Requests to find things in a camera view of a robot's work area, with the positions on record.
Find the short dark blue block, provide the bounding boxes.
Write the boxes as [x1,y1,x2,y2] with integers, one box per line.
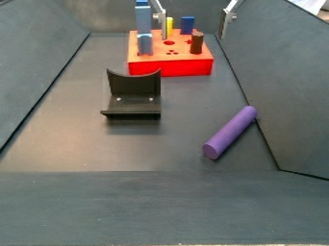
[180,16,193,35]

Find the black curved cradle stand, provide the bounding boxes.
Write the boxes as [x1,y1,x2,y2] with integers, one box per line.
[100,70,161,117]

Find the tall dark blue block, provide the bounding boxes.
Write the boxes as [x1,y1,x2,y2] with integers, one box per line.
[136,0,148,6]

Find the yellow cylinder peg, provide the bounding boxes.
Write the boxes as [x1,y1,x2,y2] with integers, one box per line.
[165,16,173,37]

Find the purple cylinder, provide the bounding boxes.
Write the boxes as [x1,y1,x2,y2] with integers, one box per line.
[202,106,256,160]

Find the tall light blue block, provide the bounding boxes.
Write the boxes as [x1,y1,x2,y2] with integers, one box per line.
[135,6,151,36]

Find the light blue arch block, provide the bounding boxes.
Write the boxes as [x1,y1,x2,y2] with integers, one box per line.
[137,34,152,55]

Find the red shape-sorter base block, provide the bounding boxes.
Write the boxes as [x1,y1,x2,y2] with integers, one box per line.
[127,29,214,77]

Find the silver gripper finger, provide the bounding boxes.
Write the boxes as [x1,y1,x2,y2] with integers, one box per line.
[148,0,167,40]
[218,0,240,38]

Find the brown hexagonal peg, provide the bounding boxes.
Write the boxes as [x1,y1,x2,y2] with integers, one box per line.
[189,31,204,55]

